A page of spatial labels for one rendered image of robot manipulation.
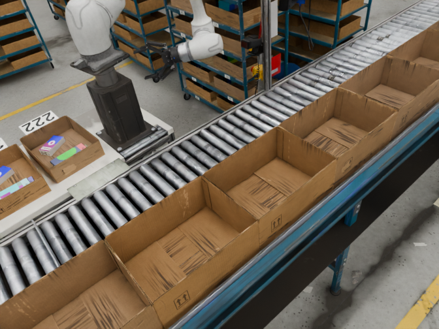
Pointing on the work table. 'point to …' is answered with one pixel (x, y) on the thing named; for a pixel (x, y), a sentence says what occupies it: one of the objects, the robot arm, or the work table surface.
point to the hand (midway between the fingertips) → (142, 64)
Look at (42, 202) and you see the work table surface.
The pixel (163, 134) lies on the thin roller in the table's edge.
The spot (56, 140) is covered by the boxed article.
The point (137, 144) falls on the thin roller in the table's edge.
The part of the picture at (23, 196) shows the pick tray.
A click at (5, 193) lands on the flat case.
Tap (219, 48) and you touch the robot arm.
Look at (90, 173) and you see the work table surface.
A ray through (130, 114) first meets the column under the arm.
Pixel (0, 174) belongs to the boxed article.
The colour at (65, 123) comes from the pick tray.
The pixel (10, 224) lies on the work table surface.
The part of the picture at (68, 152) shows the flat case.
